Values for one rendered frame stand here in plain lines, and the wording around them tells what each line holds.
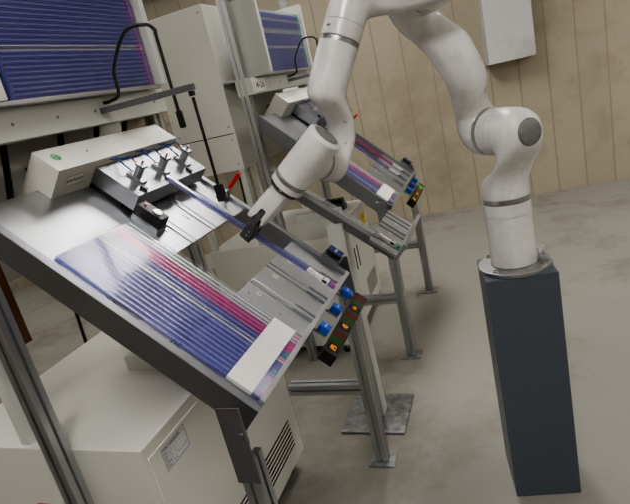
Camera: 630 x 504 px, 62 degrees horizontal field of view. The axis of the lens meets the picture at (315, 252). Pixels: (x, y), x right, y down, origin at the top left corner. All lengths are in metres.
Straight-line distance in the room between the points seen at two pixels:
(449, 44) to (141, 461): 1.16
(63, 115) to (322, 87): 0.64
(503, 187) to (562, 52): 3.51
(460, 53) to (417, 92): 3.38
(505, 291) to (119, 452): 1.01
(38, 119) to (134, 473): 0.83
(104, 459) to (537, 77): 4.24
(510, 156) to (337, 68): 0.46
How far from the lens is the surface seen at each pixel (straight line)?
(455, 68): 1.34
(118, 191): 1.42
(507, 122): 1.34
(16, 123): 1.35
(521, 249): 1.47
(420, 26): 1.37
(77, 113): 1.48
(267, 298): 1.34
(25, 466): 1.57
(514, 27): 4.60
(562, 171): 4.97
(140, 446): 1.30
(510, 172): 1.39
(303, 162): 1.18
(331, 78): 1.20
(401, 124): 4.72
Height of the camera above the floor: 1.27
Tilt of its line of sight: 17 degrees down
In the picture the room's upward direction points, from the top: 14 degrees counter-clockwise
